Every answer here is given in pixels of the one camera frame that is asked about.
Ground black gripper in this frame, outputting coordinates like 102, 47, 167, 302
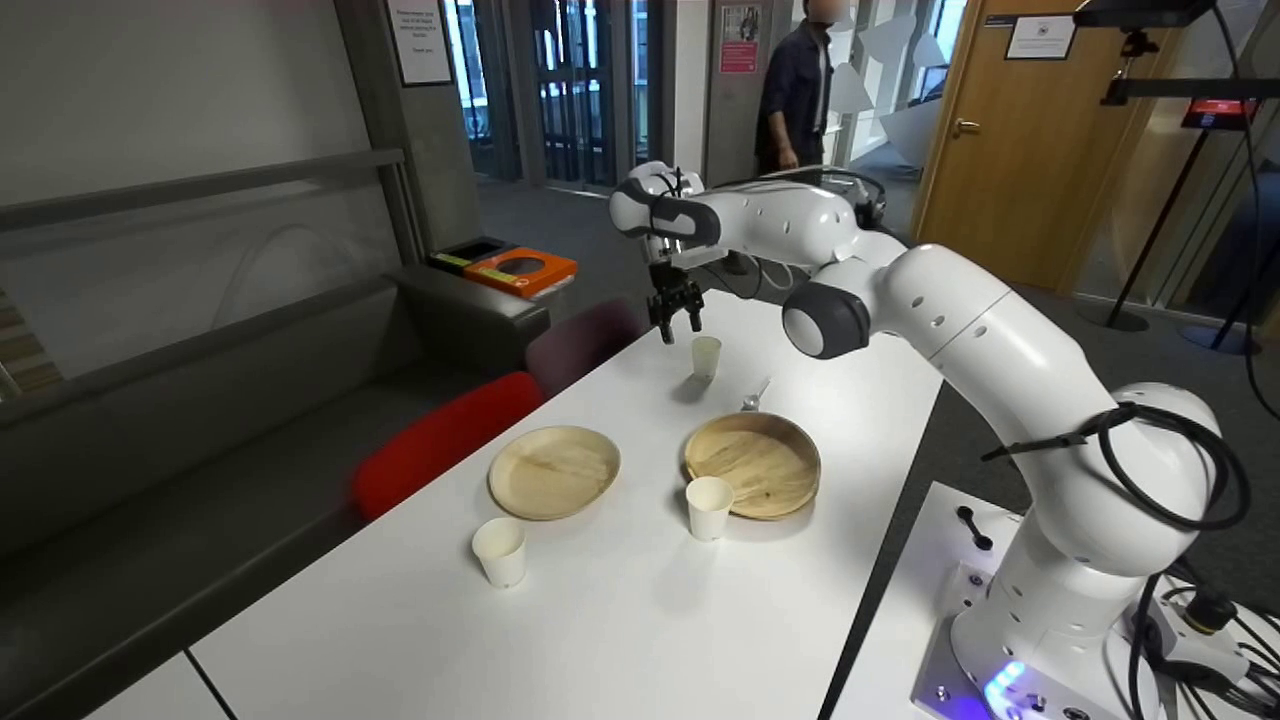
645, 256, 708, 350

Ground bamboo steamer basket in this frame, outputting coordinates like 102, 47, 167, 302
485, 422, 625, 526
677, 408, 825, 526

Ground maroon upholstered chair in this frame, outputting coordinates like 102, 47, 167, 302
519, 296, 653, 392

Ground red upholstered chair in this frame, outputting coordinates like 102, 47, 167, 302
350, 367, 553, 528

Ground white paper cup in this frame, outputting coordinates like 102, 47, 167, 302
686, 331, 725, 384
468, 514, 531, 593
681, 473, 738, 543

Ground orange recycling bin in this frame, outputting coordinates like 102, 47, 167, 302
462, 243, 584, 304

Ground dark glass entrance doors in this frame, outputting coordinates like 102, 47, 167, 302
445, 0, 671, 216

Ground person in dark clothes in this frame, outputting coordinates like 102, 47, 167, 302
752, 0, 847, 179

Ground pink door sign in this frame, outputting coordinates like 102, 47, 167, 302
716, 37, 766, 79

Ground wooden door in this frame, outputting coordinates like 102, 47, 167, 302
916, 0, 1142, 302

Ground white door sign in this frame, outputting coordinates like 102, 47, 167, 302
1006, 11, 1083, 64

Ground black tripod stand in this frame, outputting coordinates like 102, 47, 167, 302
1075, 0, 1280, 351

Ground dark grey sofa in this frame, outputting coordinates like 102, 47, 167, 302
0, 256, 592, 720

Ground white wall poster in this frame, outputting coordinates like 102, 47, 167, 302
383, 0, 455, 94

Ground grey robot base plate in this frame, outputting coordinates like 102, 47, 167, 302
910, 531, 1280, 720

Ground glass balustrade with rail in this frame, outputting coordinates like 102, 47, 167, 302
0, 144, 432, 432

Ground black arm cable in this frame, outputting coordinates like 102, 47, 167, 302
982, 396, 1257, 536

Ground black base cable bundle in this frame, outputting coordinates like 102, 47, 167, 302
1116, 571, 1280, 720

